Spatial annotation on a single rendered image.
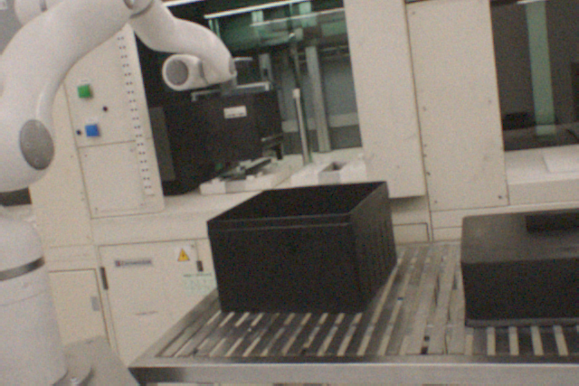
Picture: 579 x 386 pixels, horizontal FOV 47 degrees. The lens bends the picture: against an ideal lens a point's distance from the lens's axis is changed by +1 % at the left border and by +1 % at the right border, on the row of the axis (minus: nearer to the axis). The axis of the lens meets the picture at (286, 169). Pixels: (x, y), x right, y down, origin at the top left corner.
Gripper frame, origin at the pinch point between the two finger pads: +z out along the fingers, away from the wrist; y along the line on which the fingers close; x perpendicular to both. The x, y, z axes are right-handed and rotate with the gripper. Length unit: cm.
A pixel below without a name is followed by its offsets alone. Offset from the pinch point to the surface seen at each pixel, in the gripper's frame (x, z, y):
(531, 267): -37, -79, 74
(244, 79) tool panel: -3, 60, -18
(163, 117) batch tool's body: -11.2, -5.6, -19.7
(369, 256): -38, -65, 48
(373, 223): -33, -61, 48
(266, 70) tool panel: -1, 54, -7
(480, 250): -35, -74, 67
